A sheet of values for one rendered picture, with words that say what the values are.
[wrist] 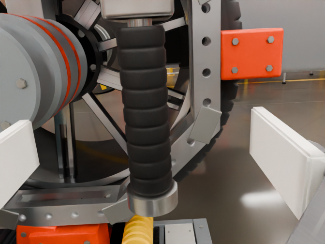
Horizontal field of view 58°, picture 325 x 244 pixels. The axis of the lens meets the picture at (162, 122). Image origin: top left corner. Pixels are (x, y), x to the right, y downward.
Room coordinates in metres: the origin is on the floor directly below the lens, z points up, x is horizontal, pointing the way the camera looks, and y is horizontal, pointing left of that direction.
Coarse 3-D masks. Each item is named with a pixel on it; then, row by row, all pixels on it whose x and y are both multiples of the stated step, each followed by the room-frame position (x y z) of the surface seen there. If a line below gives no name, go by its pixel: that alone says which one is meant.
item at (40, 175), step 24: (0, 0) 0.54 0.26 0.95; (72, 24) 0.54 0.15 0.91; (168, 24) 0.53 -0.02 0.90; (96, 48) 0.54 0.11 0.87; (96, 72) 0.54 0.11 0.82; (72, 120) 0.54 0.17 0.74; (168, 120) 0.57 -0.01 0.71; (48, 144) 0.68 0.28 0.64; (72, 144) 0.54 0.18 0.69; (96, 144) 0.72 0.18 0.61; (120, 144) 0.53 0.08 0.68; (48, 168) 0.57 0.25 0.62; (72, 168) 0.54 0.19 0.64; (96, 168) 0.57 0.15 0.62; (120, 168) 0.53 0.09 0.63
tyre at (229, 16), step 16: (224, 0) 0.51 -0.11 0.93; (224, 16) 0.51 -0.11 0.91; (240, 16) 0.52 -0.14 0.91; (224, 80) 0.51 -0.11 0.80; (224, 96) 0.51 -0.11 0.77; (224, 112) 0.51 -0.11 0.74; (208, 144) 0.51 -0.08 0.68; (192, 160) 0.51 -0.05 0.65; (128, 176) 0.52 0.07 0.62; (176, 176) 0.51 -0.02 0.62
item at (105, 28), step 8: (64, 0) 1.02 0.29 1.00; (72, 0) 1.01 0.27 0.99; (80, 0) 1.01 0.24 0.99; (96, 0) 1.01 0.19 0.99; (64, 8) 1.02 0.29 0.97; (72, 8) 1.02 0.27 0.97; (96, 24) 1.01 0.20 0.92; (104, 24) 1.01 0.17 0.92; (112, 24) 1.01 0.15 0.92; (120, 24) 1.01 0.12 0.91; (80, 32) 0.97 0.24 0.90; (104, 32) 0.99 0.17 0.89; (112, 32) 1.01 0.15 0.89; (112, 56) 1.01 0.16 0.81; (112, 64) 1.01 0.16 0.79; (96, 88) 1.01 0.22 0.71
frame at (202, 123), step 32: (192, 0) 0.43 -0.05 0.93; (192, 32) 0.43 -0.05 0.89; (192, 64) 0.43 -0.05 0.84; (192, 96) 0.44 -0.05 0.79; (192, 128) 0.43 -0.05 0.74; (32, 192) 0.48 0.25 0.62; (64, 192) 0.47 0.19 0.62; (96, 192) 0.47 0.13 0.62; (0, 224) 0.43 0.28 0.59; (32, 224) 0.43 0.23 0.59; (64, 224) 0.43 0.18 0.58
